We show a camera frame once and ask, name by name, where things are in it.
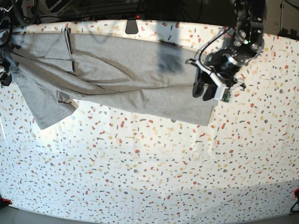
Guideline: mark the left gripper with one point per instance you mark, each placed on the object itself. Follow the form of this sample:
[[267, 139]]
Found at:
[[213, 80]]

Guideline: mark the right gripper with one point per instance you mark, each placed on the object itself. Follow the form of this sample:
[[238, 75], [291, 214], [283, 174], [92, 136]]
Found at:
[[5, 76]]

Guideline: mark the grey T-shirt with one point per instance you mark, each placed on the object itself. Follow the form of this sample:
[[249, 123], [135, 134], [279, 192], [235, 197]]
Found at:
[[132, 75]]

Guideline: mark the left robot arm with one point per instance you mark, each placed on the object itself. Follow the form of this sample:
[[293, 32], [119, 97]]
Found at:
[[245, 41]]

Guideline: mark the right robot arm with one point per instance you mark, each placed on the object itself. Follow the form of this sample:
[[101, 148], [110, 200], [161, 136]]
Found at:
[[8, 20]]

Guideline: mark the red table clamp left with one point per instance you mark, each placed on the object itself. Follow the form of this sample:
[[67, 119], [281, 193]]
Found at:
[[4, 203]]

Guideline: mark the red table clamp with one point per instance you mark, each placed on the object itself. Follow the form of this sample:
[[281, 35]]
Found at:
[[296, 194], [4, 203]]

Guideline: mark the red table clamp right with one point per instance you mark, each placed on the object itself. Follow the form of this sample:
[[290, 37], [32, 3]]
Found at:
[[296, 194]]

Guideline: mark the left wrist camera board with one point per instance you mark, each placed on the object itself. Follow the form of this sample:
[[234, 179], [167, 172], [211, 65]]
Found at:
[[223, 94]]

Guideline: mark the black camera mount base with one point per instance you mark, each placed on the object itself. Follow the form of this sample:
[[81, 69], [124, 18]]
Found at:
[[131, 27]]

